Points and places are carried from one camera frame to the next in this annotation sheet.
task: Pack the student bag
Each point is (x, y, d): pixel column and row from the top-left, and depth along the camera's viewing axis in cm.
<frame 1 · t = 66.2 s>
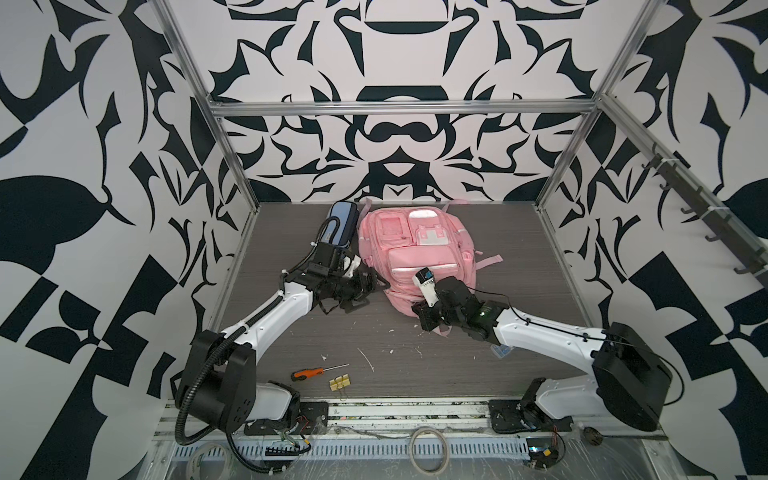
left hand: (383, 289, 81), fingers open
right hand: (414, 306, 83), fingers closed
pink student backpack: (394, 242, 101), point 9 cm above the table
blue pencil case: (347, 227, 108), point 6 cm above the table
orange handled screwdriver: (301, 374, 81), point 2 cm above the table
small yellow wooden block: (339, 382, 80), point 2 cm above the table

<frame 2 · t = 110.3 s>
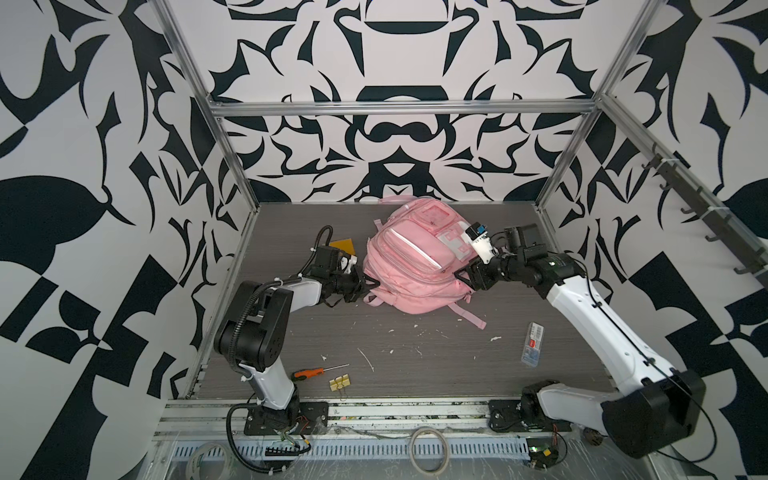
left hand: (382, 278, 90), fingers closed
right hand: (468, 263, 78), fingers open
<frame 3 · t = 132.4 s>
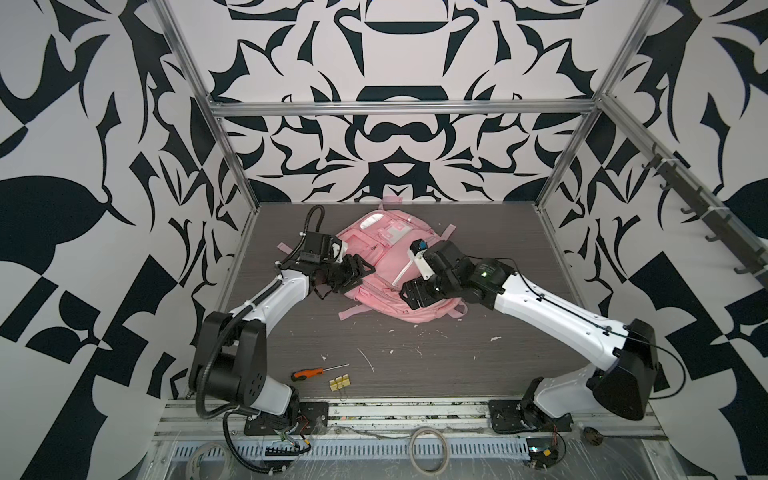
left hand: (372, 269, 85), fingers open
right hand: (413, 287, 76), fingers open
pink student backpack: (383, 238, 98), point 11 cm above the table
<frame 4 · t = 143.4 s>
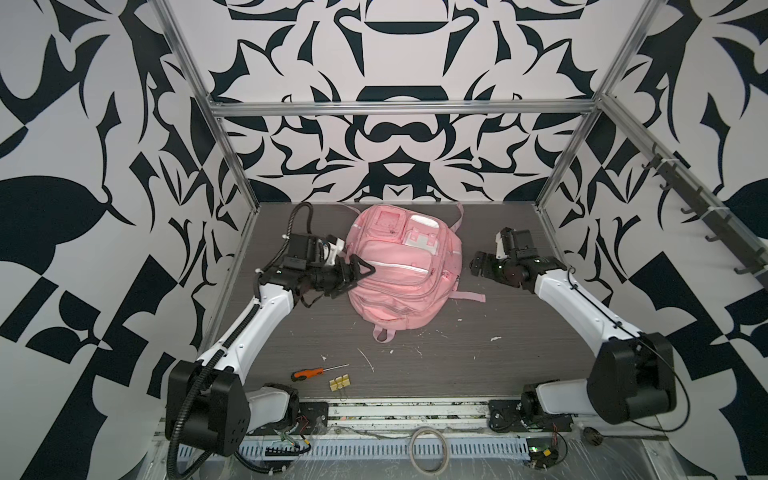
left hand: (367, 272, 78), fingers open
right hand: (486, 264, 87), fingers open
